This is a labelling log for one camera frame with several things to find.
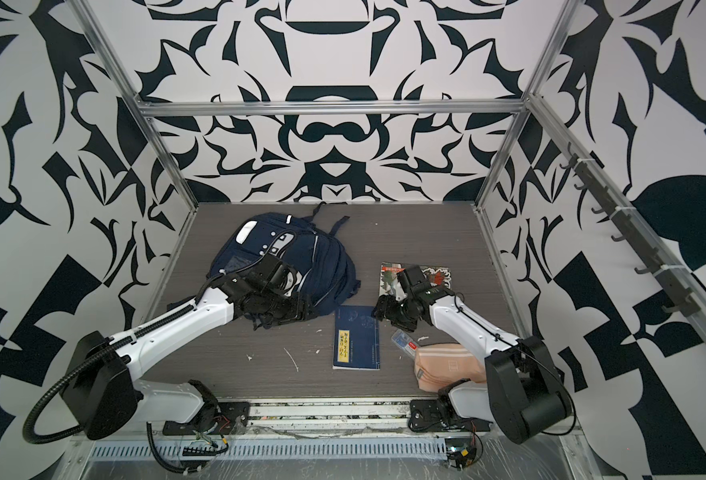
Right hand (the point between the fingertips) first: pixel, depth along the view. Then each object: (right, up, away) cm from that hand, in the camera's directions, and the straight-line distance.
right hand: (382, 314), depth 85 cm
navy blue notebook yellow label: (-7, -7, +2) cm, 11 cm away
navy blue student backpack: (-19, +14, +9) cm, 25 cm away
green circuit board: (+17, -30, -15) cm, 37 cm away
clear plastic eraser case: (+6, -8, +1) cm, 10 cm away
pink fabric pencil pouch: (+15, -13, -4) cm, 20 cm away
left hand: (-19, +3, -6) cm, 20 cm away
